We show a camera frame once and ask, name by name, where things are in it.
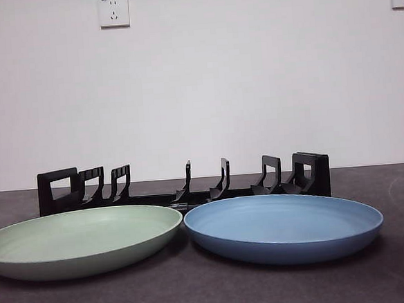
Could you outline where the blue round plate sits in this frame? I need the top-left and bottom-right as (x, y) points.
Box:
(181, 185), (387, 273)

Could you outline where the pale green round plate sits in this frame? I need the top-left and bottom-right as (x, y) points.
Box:
(0, 200), (188, 285)

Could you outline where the black plastic plate rack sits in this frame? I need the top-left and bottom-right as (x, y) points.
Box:
(36, 149), (332, 219)

